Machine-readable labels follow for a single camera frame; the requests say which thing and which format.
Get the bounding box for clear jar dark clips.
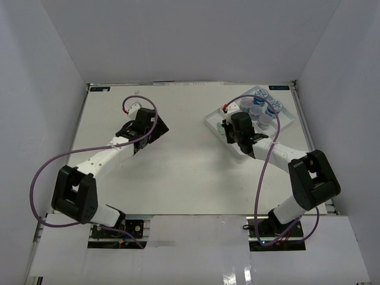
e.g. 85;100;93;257
248;104;262;121

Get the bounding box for clear jar blue clips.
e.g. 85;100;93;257
257;114;272;130

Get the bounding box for clear jar of clips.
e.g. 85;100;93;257
239;97;253;113

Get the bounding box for blue-white labelled slime jar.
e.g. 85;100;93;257
252;88;269;107

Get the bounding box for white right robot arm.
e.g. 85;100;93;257
221;112;341;237

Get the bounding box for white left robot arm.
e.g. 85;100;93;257
52;104;169;237

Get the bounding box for white compartment tray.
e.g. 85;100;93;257
205;85;296;159

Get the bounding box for blue label sticker right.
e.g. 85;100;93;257
268;85;290;91

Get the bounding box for blue label sticker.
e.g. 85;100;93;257
268;85;290;91
90;87;110;92

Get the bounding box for blue label sticker left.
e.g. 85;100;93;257
90;87;110;92

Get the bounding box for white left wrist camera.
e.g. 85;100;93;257
123;102;142;120

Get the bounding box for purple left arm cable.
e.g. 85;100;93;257
29;95;158;249

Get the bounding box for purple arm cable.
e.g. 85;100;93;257
29;95;158;249
227;94;321;247

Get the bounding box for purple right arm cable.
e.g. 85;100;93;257
227;94;321;247

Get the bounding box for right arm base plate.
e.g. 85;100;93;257
242;218;303;239

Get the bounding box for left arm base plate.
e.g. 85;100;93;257
90;219;144;239

